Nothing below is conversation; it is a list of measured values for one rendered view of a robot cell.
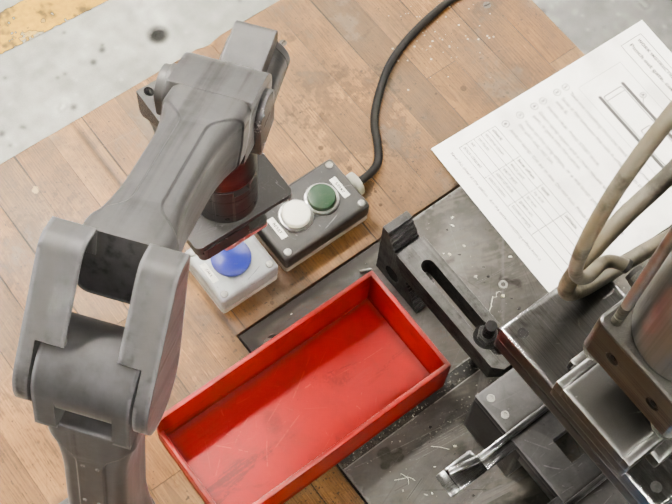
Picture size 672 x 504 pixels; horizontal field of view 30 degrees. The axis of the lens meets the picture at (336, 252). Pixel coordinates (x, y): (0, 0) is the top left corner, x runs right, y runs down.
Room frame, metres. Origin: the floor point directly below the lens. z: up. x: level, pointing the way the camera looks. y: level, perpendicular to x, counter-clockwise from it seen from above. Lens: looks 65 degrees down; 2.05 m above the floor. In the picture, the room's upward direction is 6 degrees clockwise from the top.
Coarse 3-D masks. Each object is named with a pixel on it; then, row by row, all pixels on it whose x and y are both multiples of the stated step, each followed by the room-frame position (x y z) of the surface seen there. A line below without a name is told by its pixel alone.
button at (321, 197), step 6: (312, 186) 0.59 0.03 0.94; (318, 186) 0.59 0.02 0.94; (324, 186) 0.59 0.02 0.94; (330, 186) 0.59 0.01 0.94; (312, 192) 0.58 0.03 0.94; (318, 192) 0.58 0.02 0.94; (324, 192) 0.58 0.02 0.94; (330, 192) 0.58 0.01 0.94; (312, 198) 0.57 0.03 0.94; (318, 198) 0.57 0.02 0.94; (324, 198) 0.58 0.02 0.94; (330, 198) 0.58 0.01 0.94; (312, 204) 0.57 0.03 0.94; (318, 204) 0.57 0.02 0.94; (324, 204) 0.57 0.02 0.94; (330, 204) 0.57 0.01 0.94; (318, 210) 0.56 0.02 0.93; (324, 210) 0.56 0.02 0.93
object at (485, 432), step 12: (480, 408) 0.36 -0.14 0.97; (468, 420) 0.37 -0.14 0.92; (480, 420) 0.36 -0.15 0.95; (480, 432) 0.35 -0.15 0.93; (492, 432) 0.35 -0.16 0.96; (564, 432) 0.35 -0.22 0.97; (480, 444) 0.35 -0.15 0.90; (516, 456) 0.32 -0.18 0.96; (504, 468) 0.33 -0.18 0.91; (516, 468) 0.33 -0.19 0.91; (528, 468) 0.31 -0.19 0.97; (540, 480) 0.30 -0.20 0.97
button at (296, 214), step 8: (296, 200) 0.57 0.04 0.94; (288, 208) 0.56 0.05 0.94; (296, 208) 0.56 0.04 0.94; (304, 208) 0.56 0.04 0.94; (288, 216) 0.55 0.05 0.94; (296, 216) 0.55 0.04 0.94; (304, 216) 0.55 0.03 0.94; (288, 224) 0.54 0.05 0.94; (296, 224) 0.54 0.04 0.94; (304, 224) 0.55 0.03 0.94
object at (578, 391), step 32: (608, 288) 0.42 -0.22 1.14; (512, 320) 0.38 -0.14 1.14; (544, 320) 0.38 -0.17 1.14; (576, 320) 0.39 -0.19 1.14; (512, 352) 0.36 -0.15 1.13; (544, 352) 0.36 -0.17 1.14; (576, 352) 0.36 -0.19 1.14; (544, 384) 0.33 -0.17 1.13; (576, 384) 0.32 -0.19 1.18; (608, 384) 0.32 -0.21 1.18; (576, 416) 0.30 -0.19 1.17; (608, 416) 0.30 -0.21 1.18; (640, 416) 0.30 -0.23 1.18; (608, 448) 0.27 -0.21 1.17; (640, 448) 0.27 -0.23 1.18; (640, 480) 0.26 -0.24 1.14
